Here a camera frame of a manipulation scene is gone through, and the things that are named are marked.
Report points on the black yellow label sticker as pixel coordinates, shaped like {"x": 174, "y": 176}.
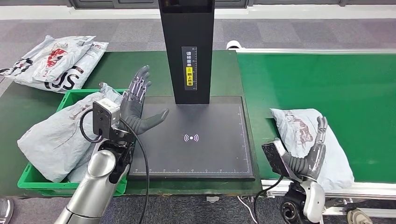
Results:
{"x": 189, "y": 79}

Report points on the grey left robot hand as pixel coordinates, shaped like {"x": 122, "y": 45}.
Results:
{"x": 134, "y": 114}

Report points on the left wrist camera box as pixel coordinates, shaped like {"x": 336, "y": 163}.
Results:
{"x": 103, "y": 117}

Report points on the grey shoe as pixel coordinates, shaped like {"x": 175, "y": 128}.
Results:
{"x": 6, "y": 211}

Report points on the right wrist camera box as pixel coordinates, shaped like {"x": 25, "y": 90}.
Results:
{"x": 275, "y": 157}

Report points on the white table bracket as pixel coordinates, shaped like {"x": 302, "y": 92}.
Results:
{"x": 212, "y": 200}

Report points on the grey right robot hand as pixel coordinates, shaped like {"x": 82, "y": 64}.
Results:
{"x": 312, "y": 164}

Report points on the white parcel bag black letters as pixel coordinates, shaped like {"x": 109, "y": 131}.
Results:
{"x": 85, "y": 71}

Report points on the conveyor caster wheel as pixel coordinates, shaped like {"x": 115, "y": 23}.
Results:
{"x": 359, "y": 217}

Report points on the black inbound scanner machine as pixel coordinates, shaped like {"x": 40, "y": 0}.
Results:
{"x": 198, "y": 123}

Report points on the green plastic crate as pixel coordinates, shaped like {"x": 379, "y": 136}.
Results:
{"x": 37, "y": 185}

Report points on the aluminium conveyor frame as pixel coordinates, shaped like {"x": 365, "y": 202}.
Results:
{"x": 365, "y": 190}

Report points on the grey parcel bag red print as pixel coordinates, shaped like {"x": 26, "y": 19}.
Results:
{"x": 297, "y": 130}
{"x": 52, "y": 139}
{"x": 79, "y": 171}

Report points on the green conveyor belt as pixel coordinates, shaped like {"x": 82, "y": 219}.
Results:
{"x": 309, "y": 80}

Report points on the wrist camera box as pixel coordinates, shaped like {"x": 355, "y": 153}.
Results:
{"x": 275, "y": 157}
{"x": 103, "y": 117}

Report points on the white conveyor roller end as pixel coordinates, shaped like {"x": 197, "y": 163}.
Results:
{"x": 233, "y": 45}

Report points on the glass partition frame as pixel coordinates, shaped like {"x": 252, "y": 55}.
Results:
{"x": 92, "y": 3}

